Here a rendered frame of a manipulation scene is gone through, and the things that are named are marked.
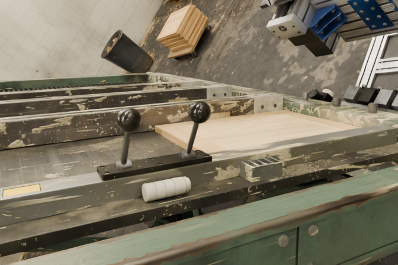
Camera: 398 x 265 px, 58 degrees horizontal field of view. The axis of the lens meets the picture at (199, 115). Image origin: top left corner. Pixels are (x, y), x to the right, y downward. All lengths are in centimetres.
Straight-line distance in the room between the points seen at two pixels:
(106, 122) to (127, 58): 445
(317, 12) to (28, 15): 531
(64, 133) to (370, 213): 75
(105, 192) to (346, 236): 36
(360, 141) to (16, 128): 83
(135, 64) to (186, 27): 144
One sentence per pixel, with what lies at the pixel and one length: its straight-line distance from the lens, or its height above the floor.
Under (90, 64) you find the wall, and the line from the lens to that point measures 642.
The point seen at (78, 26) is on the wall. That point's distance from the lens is 647.
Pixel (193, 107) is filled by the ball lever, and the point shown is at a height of 144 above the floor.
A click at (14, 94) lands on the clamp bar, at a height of 160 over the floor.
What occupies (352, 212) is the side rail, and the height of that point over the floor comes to 127.
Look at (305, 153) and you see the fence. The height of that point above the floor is 114.
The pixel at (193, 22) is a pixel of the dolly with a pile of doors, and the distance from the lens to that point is 440.
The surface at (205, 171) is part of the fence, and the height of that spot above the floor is 134.
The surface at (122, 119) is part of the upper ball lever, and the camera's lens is 54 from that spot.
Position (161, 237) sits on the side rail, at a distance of 41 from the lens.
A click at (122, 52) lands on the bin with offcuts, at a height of 49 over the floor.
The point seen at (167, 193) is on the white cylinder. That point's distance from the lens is 60.
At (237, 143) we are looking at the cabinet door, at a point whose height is 120.
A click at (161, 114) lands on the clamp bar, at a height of 128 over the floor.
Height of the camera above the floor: 171
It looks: 28 degrees down
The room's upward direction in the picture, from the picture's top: 56 degrees counter-clockwise
